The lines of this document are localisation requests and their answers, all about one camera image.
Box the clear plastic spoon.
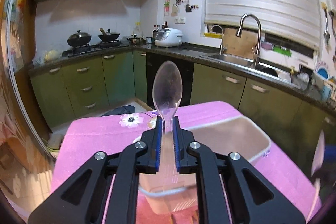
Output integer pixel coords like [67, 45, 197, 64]
[153, 61, 182, 190]

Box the wooden cutting board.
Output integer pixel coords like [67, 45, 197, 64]
[223, 28, 257, 59]

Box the steel kitchen faucet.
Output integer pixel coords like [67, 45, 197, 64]
[234, 14, 261, 68]

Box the black wok with lid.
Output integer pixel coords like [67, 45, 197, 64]
[98, 28, 120, 43]
[67, 30, 92, 48]

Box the small steel pot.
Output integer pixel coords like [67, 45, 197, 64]
[126, 35, 143, 45]

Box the white rice cooker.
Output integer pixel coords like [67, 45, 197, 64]
[154, 28, 183, 48]

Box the white plastic utensil holder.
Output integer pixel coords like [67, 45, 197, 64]
[139, 116, 271, 214]

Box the steel sink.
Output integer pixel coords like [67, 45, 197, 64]
[199, 53, 300, 89]

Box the white plastic spoon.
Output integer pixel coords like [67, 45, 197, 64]
[306, 130, 325, 222]

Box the small steel water tap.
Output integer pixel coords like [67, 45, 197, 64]
[211, 24, 224, 55]

